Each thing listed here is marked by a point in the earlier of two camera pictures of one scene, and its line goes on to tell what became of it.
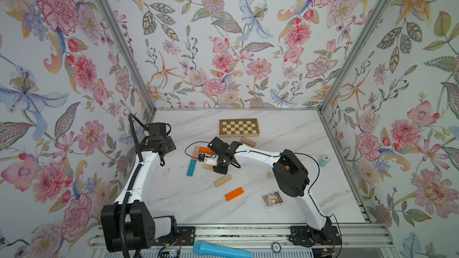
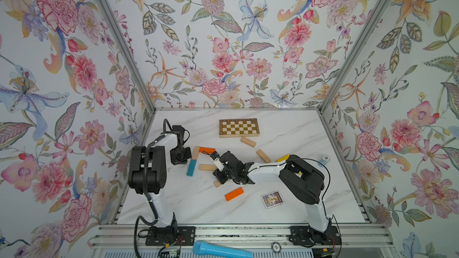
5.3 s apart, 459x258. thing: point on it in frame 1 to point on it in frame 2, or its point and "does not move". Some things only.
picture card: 272,199 does not move
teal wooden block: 192,168 does not move
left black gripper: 169,144 to 189,155
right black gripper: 222,171 to 218,175
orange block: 205,150 does not move
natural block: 196,152 does not move
